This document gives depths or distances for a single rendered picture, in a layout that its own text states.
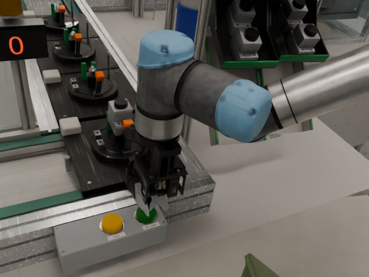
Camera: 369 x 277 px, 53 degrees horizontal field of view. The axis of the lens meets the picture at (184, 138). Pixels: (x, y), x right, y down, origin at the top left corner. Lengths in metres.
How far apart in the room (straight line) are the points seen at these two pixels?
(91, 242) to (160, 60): 0.38
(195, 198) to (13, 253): 0.39
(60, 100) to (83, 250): 0.49
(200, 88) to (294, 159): 0.72
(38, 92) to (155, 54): 0.70
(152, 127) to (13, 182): 0.46
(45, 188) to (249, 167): 0.55
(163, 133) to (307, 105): 0.22
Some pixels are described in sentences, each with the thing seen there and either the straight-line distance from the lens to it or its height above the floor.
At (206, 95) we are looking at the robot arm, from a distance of 0.46.
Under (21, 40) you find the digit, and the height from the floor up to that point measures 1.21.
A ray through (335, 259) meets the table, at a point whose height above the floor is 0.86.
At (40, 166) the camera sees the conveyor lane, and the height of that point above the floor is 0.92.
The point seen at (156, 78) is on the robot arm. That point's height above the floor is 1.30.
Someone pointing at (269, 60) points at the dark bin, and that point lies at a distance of 0.84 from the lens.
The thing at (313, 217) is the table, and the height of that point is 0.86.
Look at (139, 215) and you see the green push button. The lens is 0.75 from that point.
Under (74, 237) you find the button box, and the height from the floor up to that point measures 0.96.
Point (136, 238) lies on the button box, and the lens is 0.75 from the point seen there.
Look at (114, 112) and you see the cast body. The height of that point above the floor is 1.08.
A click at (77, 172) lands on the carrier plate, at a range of 0.84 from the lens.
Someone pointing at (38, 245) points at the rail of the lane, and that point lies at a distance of 0.79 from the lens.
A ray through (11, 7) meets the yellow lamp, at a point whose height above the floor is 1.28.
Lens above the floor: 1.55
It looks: 38 degrees down
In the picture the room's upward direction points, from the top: 9 degrees clockwise
